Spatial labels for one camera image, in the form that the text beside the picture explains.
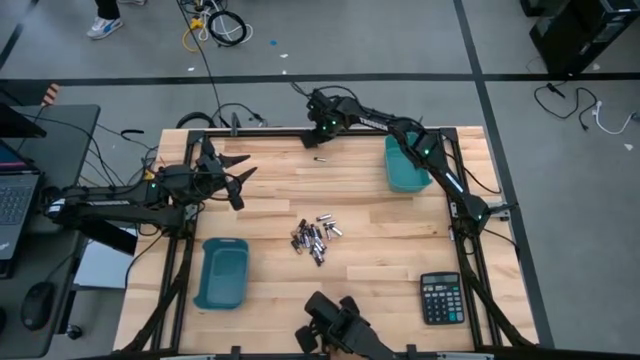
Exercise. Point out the white box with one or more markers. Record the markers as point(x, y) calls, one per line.
point(107, 272)

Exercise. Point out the black desk crossbar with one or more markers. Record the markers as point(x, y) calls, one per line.
point(115, 242)

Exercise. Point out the person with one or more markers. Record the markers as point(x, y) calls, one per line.
point(102, 27)

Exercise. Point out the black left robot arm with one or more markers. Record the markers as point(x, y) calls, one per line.
point(125, 216)

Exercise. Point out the black computer mouse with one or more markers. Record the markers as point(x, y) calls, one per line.
point(37, 306)

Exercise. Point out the grey laptop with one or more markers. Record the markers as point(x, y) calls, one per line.
point(15, 200)

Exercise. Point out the black caster wheel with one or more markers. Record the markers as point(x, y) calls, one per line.
point(74, 332)

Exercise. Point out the black side clamp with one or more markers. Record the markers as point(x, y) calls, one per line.
point(502, 211)

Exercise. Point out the orange black striped marker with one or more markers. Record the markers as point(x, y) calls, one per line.
point(51, 94)

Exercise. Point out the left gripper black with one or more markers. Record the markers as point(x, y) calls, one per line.
point(210, 177)

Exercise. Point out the light teal plastic bin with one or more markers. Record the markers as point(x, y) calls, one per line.
point(400, 175)

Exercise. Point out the dark teal plastic bin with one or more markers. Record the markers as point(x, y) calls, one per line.
point(222, 275)

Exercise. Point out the Energizer Max silver battery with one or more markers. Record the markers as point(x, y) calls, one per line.
point(313, 244)

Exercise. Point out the black frame clamp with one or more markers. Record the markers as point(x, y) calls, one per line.
point(234, 125)

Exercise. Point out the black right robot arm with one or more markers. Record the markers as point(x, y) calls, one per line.
point(442, 165)

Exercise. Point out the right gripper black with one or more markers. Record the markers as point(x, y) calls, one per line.
point(327, 112)

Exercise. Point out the black monitor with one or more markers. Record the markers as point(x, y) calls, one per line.
point(17, 126)

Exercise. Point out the black desk calculator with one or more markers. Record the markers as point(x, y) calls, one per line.
point(442, 305)

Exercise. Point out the black equipment case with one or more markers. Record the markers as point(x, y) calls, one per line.
point(625, 25)
point(565, 40)

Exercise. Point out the dark grey side desk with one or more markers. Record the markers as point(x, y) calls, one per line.
point(70, 150)

